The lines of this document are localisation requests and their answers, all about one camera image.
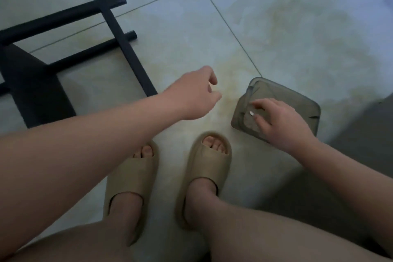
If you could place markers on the person's beige slipper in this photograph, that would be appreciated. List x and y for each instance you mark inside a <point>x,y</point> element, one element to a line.
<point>132,175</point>
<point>205,166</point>

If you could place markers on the person's left thumb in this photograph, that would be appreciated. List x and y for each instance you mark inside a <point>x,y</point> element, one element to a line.
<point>211,102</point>

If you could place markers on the black metal furniture frame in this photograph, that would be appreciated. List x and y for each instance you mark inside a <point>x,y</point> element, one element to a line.
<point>33,86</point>

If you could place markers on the person's right thumb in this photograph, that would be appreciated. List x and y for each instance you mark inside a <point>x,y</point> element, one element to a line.
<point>262,123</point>

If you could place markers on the person's right beige slipper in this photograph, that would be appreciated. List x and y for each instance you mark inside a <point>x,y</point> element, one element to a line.
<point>205,166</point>

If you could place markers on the grey floor mat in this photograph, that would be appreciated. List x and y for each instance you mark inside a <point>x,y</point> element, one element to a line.
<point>362,136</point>

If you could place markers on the person's right leg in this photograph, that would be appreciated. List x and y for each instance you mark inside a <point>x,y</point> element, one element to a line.
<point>264,234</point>

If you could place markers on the person's left forearm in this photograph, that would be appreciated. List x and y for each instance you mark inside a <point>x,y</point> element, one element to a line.
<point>86,160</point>

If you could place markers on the grey-green zip pouch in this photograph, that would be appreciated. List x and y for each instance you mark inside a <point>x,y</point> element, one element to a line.
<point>301,108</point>

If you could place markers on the person's leg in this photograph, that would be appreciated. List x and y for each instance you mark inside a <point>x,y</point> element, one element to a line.
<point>101,237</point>
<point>264,234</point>

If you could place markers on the person's right forearm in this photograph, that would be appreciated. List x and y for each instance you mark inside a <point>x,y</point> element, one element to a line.
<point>350,185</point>

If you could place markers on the person's left hand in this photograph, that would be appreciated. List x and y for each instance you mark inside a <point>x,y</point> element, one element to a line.
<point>190,96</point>

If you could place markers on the person's left leg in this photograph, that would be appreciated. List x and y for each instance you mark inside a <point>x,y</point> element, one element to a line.
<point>101,237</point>

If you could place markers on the person's right hand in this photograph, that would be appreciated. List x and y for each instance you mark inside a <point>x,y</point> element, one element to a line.
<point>285,126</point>

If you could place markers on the person's left beige slipper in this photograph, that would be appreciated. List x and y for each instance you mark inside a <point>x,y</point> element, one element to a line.
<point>132,175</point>

